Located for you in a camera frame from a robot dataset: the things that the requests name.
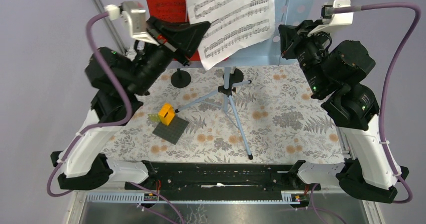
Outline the white sheet music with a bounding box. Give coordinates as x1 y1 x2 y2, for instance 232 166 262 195
185 0 275 70

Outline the grey cable duct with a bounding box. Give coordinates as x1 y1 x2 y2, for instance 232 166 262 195
86 192 301 204

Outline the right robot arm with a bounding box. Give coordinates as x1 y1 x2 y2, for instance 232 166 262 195
278 20 409 203

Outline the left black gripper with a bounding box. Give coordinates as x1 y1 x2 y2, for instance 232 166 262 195
127 16 212 96

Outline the dark grey building baseplate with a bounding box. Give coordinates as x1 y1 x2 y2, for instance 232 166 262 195
153 117 189 145

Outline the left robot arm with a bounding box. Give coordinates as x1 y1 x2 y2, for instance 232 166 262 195
51 17 210 192

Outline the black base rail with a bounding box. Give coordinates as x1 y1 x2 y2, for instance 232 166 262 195
125 162 355 203

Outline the red sheet music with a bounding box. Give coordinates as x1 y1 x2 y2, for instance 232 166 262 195
146 0 200 64

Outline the yellow-green transparent piece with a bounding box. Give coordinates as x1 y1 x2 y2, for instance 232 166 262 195
148 114 161 122

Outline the orange toy block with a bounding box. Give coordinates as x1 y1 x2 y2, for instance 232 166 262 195
158 103 175 126

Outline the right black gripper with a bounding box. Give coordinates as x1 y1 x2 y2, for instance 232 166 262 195
277 19 332 95

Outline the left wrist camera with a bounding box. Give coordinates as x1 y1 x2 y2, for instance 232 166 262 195
103 1 159 45

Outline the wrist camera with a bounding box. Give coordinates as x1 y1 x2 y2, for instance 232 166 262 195
308 0 354 37
103 1 159 45

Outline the light blue music stand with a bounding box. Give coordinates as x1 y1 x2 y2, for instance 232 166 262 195
168 0 314 160

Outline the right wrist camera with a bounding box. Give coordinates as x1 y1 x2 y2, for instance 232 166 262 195
308 0 354 37

